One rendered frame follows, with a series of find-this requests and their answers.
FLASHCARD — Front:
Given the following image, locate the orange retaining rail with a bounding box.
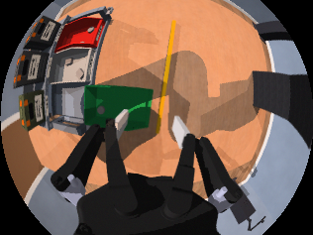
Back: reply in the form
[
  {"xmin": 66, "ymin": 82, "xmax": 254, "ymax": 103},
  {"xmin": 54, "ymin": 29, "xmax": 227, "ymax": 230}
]
[{"xmin": 156, "ymin": 20, "xmax": 176, "ymax": 134}]

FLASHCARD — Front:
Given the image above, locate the green bin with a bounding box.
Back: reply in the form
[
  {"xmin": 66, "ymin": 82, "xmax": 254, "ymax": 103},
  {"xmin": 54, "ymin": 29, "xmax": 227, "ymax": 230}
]
[{"xmin": 84, "ymin": 85, "xmax": 154, "ymax": 131}]

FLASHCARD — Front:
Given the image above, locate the red open bin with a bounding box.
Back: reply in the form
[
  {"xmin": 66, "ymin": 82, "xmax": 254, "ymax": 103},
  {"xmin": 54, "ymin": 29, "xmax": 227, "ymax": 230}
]
[{"xmin": 54, "ymin": 17, "xmax": 105, "ymax": 53}]

